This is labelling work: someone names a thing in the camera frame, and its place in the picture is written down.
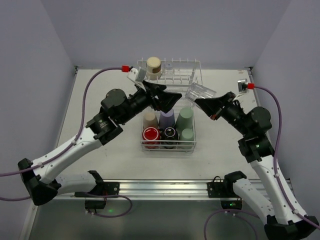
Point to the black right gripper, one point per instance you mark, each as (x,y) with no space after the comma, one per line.
(223,105)

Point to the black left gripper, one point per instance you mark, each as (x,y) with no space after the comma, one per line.
(152,94)

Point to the cream and brown cup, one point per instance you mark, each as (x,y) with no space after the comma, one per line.
(153,68)

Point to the clear faceted glass cup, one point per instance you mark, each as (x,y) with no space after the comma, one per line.
(168,69)

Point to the clear ribbed glass cup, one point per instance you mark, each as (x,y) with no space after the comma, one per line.
(198,91)

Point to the red ceramic mug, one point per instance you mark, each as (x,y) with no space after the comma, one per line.
(151,138)

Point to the black ceramic mug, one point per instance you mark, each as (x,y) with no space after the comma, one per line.
(169,137)

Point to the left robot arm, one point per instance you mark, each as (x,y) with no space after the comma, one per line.
(40,176)

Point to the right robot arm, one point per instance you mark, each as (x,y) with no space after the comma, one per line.
(281,214)

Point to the lavender plastic cup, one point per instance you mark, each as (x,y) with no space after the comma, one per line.
(166,119)

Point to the beige plastic cup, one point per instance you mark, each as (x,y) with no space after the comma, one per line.
(150,120)

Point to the large green plastic cup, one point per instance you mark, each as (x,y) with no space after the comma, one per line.
(185,119)

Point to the small green plastic cup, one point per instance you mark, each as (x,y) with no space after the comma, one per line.
(187,139)

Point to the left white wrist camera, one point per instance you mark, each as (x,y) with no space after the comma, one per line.
(137,75)

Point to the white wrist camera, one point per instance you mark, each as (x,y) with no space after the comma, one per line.
(137,75)
(242,85)

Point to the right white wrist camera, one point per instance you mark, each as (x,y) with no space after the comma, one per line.
(242,85)

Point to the white wire dish rack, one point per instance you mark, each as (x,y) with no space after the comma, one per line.
(186,72)

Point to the right black base bracket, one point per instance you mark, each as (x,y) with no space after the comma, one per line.
(216,189)

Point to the black base bracket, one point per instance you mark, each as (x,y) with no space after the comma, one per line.
(98,194)
(216,189)

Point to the aluminium mounting rail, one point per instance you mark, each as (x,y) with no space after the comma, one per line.
(67,186)

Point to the left black base bracket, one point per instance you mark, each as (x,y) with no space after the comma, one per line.
(98,194)

